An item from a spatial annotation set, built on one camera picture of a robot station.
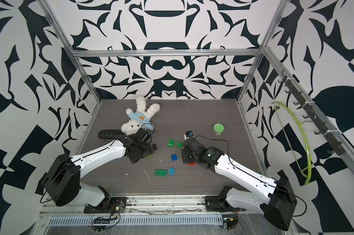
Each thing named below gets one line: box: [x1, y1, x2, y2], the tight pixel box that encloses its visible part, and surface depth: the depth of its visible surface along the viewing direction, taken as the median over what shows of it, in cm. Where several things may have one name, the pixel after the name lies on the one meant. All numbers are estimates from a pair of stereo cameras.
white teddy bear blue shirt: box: [120, 96, 161, 136], surface depth 101 cm
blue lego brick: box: [171, 153, 178, 162], surface depth 91 cm
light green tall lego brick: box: [167, 138, 175, 148], surface depth 97 cm
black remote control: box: [97, 129, 123, 140], surface depth 98 cm
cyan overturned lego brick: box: [167, 167, 176, 176], surface depth 85 cm
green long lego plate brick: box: [154, 168, 167, 176], surface depth 85 cm
